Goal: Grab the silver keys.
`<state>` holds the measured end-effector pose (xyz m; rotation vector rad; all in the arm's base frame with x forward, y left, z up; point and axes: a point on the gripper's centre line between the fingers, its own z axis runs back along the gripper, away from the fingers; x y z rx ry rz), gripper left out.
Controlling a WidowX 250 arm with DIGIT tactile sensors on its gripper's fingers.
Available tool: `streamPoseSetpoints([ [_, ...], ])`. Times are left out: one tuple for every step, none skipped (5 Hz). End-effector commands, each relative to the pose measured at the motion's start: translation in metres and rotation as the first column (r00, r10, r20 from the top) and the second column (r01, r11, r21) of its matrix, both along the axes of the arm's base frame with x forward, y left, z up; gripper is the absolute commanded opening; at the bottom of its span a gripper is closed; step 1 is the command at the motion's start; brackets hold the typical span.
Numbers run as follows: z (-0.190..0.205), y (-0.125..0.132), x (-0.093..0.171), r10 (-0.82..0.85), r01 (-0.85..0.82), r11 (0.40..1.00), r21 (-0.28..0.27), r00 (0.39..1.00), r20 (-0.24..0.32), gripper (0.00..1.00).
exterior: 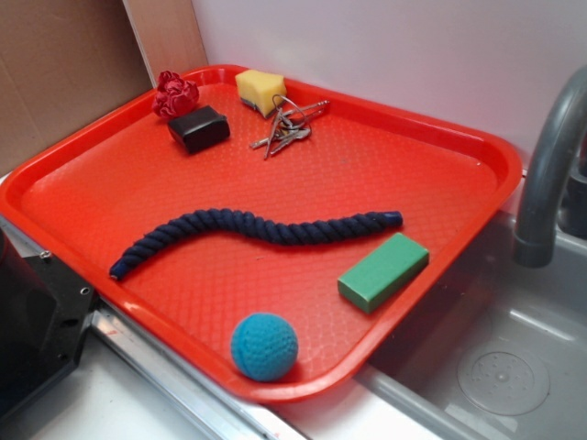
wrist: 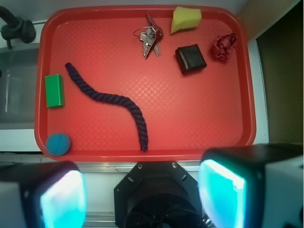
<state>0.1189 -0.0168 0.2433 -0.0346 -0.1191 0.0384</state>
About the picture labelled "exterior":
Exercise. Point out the red fabric scrunchie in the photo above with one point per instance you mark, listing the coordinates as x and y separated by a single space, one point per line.
174 96

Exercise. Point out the grey sink basin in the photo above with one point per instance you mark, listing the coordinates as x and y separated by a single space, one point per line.
494 350

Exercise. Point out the brown cardboard panel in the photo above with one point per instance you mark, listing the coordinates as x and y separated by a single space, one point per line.
64 64

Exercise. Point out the grey faucet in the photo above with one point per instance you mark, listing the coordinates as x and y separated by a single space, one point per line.
554 193

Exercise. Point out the yellow sponge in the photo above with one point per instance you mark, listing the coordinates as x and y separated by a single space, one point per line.
261 90

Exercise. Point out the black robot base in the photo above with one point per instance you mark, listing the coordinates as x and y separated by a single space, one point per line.
46 310

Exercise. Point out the silver key bunch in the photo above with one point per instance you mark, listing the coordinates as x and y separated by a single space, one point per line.
290 123

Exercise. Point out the blue crocheted ball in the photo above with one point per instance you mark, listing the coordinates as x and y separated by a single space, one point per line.
264 347

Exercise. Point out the green rectangular block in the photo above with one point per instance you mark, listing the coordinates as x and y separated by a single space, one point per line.
385 271

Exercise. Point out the red plastic tray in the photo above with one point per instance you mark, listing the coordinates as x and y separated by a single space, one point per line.
90 196

